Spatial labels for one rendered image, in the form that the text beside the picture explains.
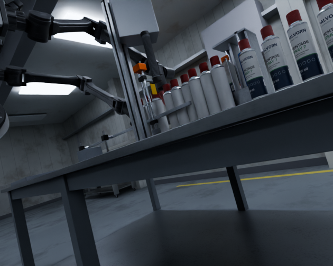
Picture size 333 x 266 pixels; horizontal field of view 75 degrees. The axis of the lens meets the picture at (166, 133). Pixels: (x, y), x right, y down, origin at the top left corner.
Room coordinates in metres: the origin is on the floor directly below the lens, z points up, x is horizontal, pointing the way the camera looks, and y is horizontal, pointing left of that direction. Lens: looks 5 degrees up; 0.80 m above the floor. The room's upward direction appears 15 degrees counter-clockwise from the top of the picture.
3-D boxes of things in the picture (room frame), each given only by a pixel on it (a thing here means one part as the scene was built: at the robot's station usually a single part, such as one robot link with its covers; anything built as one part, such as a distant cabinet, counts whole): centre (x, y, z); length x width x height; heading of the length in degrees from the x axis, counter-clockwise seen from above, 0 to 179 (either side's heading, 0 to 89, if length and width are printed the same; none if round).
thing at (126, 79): (0.90, 0.10, 1.16); 0.04 x 0.04 x 0.67; 47
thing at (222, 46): (0.81, -0.34, 1.14); 0.14 x 0.11 x 0.01; 47
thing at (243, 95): (0.81, -0.34, 1.01); 0.14 x 0.13 x 0.26; 47
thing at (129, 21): (0.90, 0.01, 1.38); 0.17 x 0.10 x 0.19; 102
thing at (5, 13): (0.80, 0.47, 1.45); 0.09 x 0.08 x 0.12; 47
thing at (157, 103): (1.02, 0.01, 0.98); 0.05 x 0.05 x 0.20
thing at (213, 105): (0.81, -0.20, 0.98); 0.05 x 0.05 x 0.20
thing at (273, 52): (0.65, -0.38, 0.98); 0.05 x 0.05 x 0.20
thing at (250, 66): (0.70, -0.32, 0.98); 0.05 x 0.05 x 0.20
